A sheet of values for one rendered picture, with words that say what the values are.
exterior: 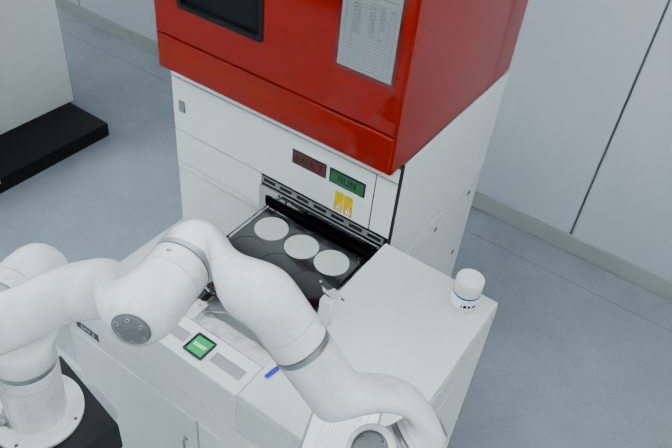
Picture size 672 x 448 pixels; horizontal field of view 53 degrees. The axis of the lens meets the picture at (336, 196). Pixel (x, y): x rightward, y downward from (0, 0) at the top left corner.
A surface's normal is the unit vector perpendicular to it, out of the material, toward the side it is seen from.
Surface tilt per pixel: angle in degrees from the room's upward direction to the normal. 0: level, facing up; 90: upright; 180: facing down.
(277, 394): 0
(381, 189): 90
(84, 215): 0
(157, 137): 0
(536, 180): 90
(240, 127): 90
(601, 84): 90
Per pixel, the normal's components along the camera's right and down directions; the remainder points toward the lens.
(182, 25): -0.57, 0.49
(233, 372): 0.09, -0.76
